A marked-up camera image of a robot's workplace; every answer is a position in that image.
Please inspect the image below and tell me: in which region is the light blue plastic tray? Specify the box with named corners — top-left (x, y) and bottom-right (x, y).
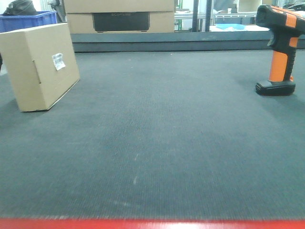
top-left (216, 23), bottom-right (245, 31)

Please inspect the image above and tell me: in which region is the black bag in crate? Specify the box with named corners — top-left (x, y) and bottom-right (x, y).
top-left (2, 0), bottom-right (38, 16)

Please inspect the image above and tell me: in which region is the black vertical metal post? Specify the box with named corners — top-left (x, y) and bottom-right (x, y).
top-left (192, 0), bottom-right (199, 32)

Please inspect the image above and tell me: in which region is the large printed cardboard box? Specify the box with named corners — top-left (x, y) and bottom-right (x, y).
top-left (66, 11), bottom-right (175, 34)

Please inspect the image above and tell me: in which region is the upper stacked cardboard box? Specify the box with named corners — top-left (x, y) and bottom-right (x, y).
top-left (64, 0), bottom-right (174, 13)

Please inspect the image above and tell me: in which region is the blue plastic crate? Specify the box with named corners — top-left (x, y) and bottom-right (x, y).
top-left (0, 11), bottom-right (57, 33)

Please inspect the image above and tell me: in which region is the brown cardboard package box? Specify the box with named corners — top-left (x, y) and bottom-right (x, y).
top-left (0, 23), bottom-right (80, 112)

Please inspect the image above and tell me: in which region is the dark grey table mat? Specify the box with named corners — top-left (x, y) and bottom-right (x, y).
top-left (0, 50), bottom-right (305, 219)

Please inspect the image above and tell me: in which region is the orange black barcode scanner gun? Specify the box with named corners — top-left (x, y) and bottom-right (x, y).
top-left (255, 5), bottom-right (305, 96)

